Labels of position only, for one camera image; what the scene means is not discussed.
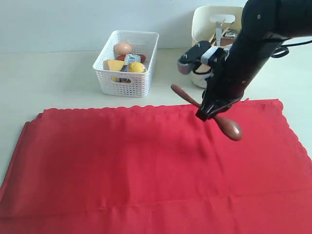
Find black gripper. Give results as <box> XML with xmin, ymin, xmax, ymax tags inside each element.
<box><xmin>195</xmin><ymin>31</ymin><xmax>283</xmax><ymax>121</ymax></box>

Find dark wooden spoon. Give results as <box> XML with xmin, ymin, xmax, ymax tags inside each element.
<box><xmin>171</xmin><ymin>84</ymin><xmax>242</xmax><ymax>141</ymax></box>

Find wooden chopstick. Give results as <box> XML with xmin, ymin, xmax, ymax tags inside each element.
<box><xmin>209</xmin><ymin>20</ymin><xmax>225</xmax><ymax>43</ymax></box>
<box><xmin>211</xmin><ymin>26</ymin><xmax>230</xmax><ymax>47</ymax></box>

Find stainless steel cup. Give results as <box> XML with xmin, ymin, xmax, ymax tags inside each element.
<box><xmin>222</xmin><ymin>29</ymin><xmax>238</xmax><ymax>39</ymax></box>

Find silver table knife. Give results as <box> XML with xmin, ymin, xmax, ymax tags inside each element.
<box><xmin>215</xmin><ymin>30</ymin><xmax>222</xmax><ymax>46</ymax></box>

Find red sausage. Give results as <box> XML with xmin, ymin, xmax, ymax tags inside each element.
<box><xmin>116</xmin><ymin>54</ymin><xmax>146</xmax><ymax>62</ymax></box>

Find yellow lemon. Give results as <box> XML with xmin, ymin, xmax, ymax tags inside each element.
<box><xmin>128</xmin><ymin>62</ymin><xmax>147</xmax><ymax>73</ymax></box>

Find red table cloth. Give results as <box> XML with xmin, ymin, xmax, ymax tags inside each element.
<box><xmin>0</xmin><ymin>99</ymin><xmax>312</xmax><ymax>234</ymax></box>

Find blue white milk carton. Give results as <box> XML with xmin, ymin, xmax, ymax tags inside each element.
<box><xmin>121</xmin><ymin>54</ymin><xmax>141</xmax><ymax>72</ymax></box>

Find yellow cheese wedge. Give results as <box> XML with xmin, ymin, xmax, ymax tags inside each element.
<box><xmin>103</xmin><ymin>59</ymin><xmax>125</xmax><ymax>72</ymax></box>

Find brown egg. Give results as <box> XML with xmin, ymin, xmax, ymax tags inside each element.
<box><xmin>114</xmin><ymin>42</ymin><xmax>133</xmax><ymax>56</ymax></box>

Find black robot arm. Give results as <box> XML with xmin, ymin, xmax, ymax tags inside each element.
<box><xmin>196</xmin><ymin>0</ymin><xmax>312</xmax><ymax>121</ymax></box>

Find cream plastic bin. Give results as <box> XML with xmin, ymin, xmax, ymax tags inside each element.
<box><xmin>190</xmin><ymin>5</ymin><xmax>244</xmax><ymax>89</ymax></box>

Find white perforated plastic basket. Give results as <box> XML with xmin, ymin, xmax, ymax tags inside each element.
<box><xmin>93</xmin><ymin>30</ymin><xmax>159</xmax><ymax>98</ymax></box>

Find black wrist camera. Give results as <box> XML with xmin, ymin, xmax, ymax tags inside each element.
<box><xmin>176</xmin><ymin>40</ymin><xmax>226</xmax><ymax>75</ymax></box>

